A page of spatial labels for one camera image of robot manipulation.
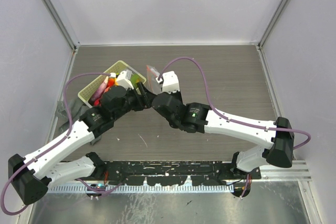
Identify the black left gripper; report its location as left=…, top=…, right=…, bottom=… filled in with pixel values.
left=112, top=81, right=155, bottom=120

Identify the clear zip bag orange zipper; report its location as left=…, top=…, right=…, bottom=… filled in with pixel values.
left=146, top=65, right=163, bottom=95

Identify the green toy lettuce leaf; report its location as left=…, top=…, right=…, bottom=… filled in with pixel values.
left=130, top=74, right=146, bottom=87

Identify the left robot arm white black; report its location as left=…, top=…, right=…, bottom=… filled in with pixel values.
left=8, top=82, right=156, bottom=205

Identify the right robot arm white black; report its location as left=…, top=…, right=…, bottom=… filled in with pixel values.
left=152, top=92, right=294, bottom=179

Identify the orange toy fruit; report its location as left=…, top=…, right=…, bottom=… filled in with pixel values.
left=107, top=77, right=117, bottom=87

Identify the purple toy eggplant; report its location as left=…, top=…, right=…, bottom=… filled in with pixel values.
left=90, top=77, right=109, bottom=102

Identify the red toy apple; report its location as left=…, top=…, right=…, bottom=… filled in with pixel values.
left=93, top=98, right=101, bottom=106

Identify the pale green plastic basket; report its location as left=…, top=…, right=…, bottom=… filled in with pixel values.
left=78, top=60, right=146, bottom=108

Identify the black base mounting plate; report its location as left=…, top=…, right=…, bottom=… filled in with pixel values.
left=80, top=161, right=247, bottom=186

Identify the grey cloth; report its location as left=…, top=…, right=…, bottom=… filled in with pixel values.
left=54, top=98, right=89, bottom=136

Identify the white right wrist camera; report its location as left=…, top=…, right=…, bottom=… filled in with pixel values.
left=156, top=71, right=180, bottom=94

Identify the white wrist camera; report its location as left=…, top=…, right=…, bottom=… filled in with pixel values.
left=110, top=69, right=134, bottom=90
left=156, top=71, right=180, bottom=94

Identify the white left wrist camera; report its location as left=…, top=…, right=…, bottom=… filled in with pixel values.
left=110, top=69, right=134, bottom=90

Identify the slotted cable duct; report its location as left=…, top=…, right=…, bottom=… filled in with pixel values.
left=49, top=183, right=234, bottom=194

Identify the aluminium frame rail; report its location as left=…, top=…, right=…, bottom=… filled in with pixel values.
left=256, top=46, right=311, bottom=169

